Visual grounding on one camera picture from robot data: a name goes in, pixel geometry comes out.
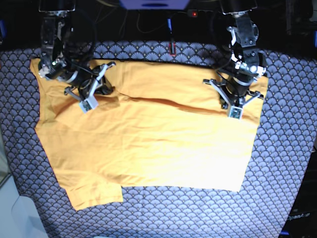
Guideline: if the black power strip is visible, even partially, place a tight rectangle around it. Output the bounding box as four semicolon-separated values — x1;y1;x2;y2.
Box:
186;9;219;18

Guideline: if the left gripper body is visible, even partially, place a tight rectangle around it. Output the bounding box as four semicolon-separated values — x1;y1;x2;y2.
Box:
221;68;255;104

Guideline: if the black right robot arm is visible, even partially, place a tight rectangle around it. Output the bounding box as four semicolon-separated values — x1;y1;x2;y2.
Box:
39;0;115;102

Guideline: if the blue fan-pattern tablecloth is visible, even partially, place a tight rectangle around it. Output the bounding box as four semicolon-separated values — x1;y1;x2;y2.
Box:
0;49;317;238

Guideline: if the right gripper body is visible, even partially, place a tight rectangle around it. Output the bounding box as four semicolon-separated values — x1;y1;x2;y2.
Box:
44;66;96;99

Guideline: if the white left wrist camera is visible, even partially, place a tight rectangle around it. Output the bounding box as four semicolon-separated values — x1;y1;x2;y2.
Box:
228;105;243;119

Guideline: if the yellow T-shirt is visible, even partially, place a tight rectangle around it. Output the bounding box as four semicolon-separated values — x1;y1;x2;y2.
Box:
35;61;264;210

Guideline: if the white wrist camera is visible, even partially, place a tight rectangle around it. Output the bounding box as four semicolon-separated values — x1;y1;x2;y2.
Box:
79;96;99;113
228;105;243;119

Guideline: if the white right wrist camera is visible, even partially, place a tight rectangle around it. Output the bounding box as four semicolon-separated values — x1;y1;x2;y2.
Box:
79;96;99;113

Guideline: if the red black table clamp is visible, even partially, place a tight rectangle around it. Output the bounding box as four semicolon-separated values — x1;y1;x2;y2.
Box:
168;41;176;56

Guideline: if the blue base camera mount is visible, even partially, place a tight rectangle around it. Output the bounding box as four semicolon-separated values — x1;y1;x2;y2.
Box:
120;0;190;10

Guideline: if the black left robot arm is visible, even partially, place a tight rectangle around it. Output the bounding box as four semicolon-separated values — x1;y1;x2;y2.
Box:
203;0;266;112

